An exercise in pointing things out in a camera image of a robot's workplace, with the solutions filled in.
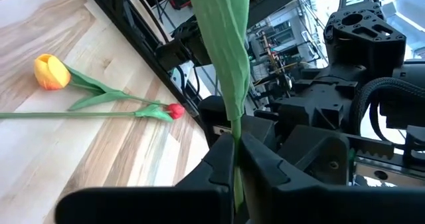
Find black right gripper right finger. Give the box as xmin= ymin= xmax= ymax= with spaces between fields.
xmin=239 ymin=132 xmax=425 ymax=224

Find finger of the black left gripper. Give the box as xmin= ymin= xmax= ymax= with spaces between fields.
xmin=241 ymin=115 xmax=352 ymax=187
xmin=198 ymin=95 xmax=234 ymax=148

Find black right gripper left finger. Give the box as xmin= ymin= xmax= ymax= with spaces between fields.
xmin=54 ymin=132 xmax=235 ymax=224

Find red artificial tulip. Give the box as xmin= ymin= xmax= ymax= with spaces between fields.
xmin=0 ymin=102 xmax=186 ymax=123

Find yellow-orange artificial tulip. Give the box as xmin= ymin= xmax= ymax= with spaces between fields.
xmin=184 ymin=0 xmax=252 ymax=215

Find yellow artificial tulip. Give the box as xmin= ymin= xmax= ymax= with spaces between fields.
xmin=33 ymin=53 xmax=169 ymax=112

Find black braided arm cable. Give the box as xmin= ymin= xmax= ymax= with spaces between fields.
xmin=351 ymin=76 xmax=425 ymax=142

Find black table edge frame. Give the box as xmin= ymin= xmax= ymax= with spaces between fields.
xmin=81 ymin=0 xmax=213 ymax=127

